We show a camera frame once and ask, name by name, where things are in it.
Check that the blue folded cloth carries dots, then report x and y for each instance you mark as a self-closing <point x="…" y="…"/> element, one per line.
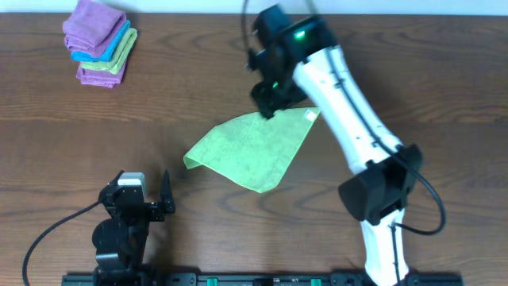
<point x="111" y="43"/>

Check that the bottom purple folded cloth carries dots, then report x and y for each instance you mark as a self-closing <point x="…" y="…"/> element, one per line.
<point x="100" y="78"/>

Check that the light green microfiber cloth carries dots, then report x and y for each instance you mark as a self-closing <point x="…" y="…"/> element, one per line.
<point x="252" y="151"/>

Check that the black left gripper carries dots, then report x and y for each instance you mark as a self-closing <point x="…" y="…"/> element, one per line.
<point x="144" y="209"/>

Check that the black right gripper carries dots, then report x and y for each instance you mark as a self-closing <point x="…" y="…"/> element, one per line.
<point x="268" y="102"/>

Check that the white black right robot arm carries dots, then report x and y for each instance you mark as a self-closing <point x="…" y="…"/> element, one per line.
<point x="376" y="195"/>

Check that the purple folded cloth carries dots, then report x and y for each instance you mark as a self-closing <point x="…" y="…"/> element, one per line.
<point x="100" y="78"/>
<point x="90" y="25"/>

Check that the top purple folded cloth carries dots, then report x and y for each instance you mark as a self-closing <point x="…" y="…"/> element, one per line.
<point x="90" y="25"/>

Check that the green folded cloth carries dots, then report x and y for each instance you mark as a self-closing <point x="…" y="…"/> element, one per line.
<point x="118" y="57"/>

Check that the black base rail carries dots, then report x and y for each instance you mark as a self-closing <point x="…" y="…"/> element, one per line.
<point x="192" y="279"/>

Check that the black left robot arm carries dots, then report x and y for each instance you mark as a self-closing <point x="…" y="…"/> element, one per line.
<point x="121" y="239"/>

